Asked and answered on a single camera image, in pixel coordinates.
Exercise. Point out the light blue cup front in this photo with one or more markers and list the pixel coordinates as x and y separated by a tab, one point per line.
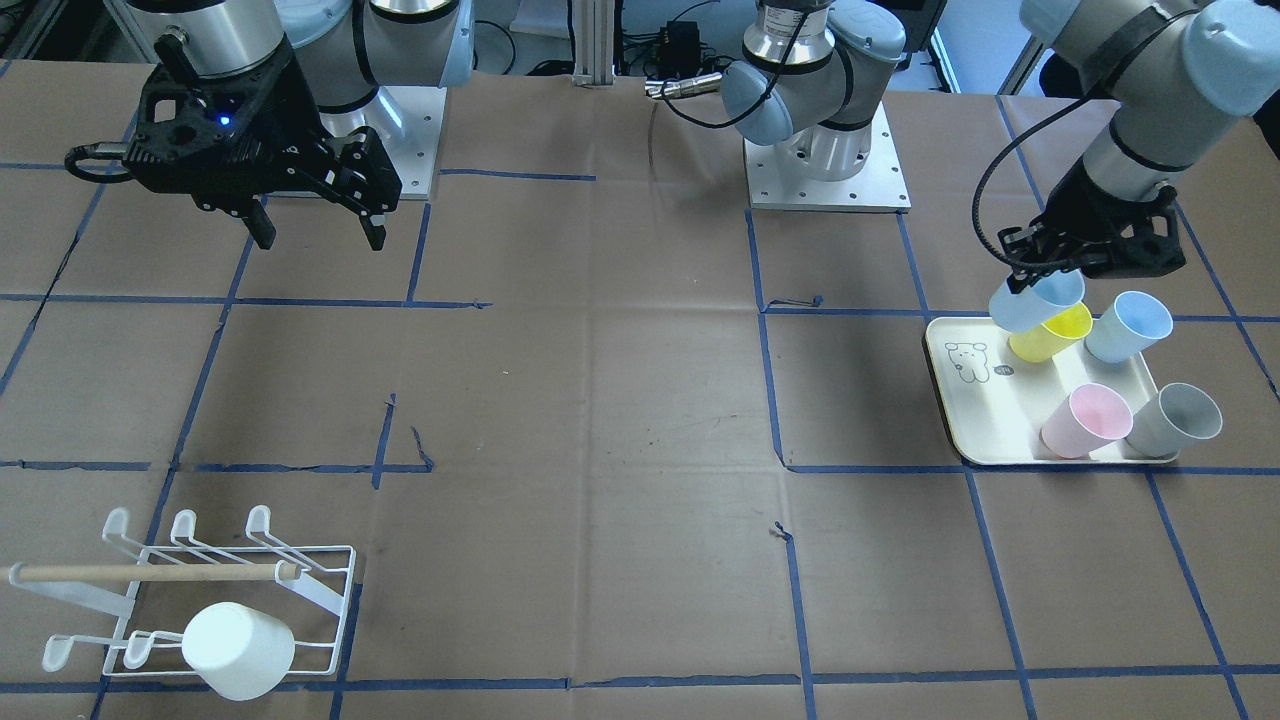
1134	321

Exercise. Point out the yellow plastic cup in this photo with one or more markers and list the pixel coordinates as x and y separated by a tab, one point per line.
1050	338

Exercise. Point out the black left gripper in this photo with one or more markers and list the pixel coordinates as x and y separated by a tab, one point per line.
1087	219

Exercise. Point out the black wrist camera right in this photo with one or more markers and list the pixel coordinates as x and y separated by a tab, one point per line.
203	136

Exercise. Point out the pink plastic cup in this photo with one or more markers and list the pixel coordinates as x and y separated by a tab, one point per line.
1091	417

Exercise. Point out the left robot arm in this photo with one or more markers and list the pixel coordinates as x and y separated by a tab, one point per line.
1182	73

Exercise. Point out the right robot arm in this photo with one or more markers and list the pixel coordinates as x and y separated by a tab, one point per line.
347	50

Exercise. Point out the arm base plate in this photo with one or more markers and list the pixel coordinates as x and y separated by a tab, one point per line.
821	169
409	121

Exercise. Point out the grey plastic cup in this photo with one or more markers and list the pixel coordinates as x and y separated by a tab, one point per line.
1179	416

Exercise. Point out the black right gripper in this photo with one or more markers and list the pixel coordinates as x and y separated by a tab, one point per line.
294	122

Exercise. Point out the white wire cup rack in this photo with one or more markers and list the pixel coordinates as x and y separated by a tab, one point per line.
151	594

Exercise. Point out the white plastic cup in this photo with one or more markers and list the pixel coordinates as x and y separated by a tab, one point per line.
240	652

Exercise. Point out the cream serving tray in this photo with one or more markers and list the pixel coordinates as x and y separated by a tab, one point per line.
995	404

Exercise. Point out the light blue cup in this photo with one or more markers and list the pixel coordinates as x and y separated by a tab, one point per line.
1134	321
1036	303

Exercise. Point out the light blue cup back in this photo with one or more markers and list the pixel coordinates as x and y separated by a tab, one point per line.
1036	303

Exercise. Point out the aluminium frame post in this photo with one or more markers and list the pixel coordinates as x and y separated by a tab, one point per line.
593	27

